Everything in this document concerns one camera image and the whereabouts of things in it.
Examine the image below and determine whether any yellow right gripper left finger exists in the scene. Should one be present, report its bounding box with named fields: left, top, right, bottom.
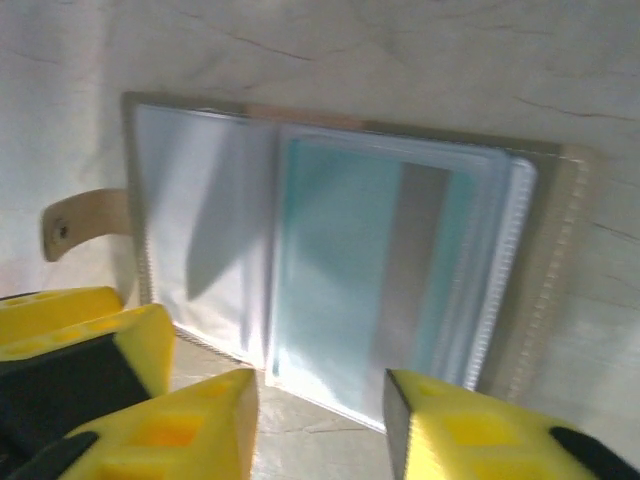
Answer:
left=58, top=368, right=260, bottom=480

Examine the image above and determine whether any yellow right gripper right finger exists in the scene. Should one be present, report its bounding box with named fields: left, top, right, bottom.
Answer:
left=383, top=368, right=640, bottom=480

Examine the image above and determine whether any teal card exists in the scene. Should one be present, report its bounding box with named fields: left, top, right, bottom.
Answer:
left=273, top=138, right=474, bottom=416

